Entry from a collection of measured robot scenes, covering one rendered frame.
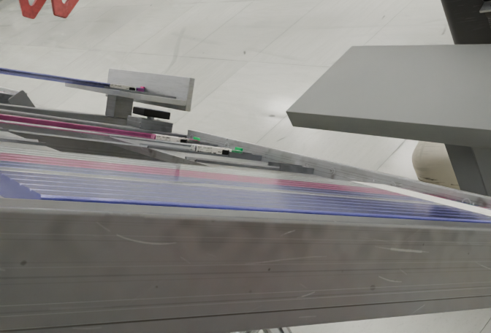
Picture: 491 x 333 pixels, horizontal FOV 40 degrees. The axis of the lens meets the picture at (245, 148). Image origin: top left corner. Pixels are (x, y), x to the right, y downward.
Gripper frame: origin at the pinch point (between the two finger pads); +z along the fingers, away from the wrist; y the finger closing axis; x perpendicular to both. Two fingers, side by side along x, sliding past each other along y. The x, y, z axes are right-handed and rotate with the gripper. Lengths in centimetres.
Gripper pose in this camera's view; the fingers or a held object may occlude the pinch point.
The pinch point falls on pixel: (44, 9)
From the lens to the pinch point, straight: 80.8
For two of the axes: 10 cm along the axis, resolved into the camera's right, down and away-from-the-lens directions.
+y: 6.1, 1.4, -7.8
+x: 7.7, 1.4, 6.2
